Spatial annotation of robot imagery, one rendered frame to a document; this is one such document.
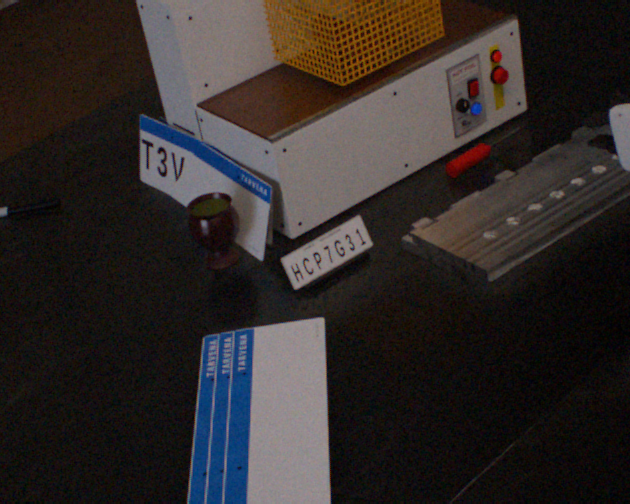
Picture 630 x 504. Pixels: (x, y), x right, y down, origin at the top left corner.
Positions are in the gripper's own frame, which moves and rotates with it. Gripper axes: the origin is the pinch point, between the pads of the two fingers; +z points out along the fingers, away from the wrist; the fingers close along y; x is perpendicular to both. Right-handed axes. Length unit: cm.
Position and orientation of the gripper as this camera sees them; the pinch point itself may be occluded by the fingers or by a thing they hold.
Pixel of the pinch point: (600, 130)
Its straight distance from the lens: 207.1
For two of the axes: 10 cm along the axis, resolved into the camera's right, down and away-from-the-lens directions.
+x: 7.8, -4.4, 4.5
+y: 3.0, 8.9, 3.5
